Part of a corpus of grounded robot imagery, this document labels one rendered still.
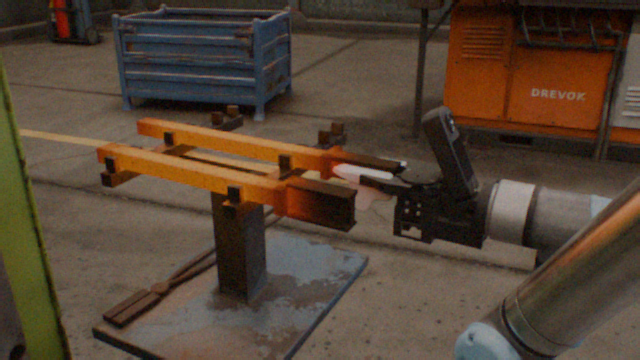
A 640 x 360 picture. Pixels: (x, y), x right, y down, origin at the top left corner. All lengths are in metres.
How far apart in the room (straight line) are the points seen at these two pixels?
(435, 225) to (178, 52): 3.66
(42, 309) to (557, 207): 0.86
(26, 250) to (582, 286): 0.85
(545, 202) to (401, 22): 7.23
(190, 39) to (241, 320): 3.42
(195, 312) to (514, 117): 3.03
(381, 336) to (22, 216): 1.26
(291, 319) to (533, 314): 0.43
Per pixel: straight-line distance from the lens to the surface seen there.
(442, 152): 0.68
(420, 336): 1.94
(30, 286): 1.07
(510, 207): 0.67
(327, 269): 1.00
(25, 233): 1.04
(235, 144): 0.82
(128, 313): 0.92
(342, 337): 1.90
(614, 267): 0.51
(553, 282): 0.55
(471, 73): 3.65
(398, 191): 0.68
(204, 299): 0.94
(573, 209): 0.67
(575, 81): 3.65
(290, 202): 0.66
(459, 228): 0.71
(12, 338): 0.75
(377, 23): 7.91
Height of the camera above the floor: 1.22
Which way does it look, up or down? 24 degrees down
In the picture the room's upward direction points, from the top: straight up
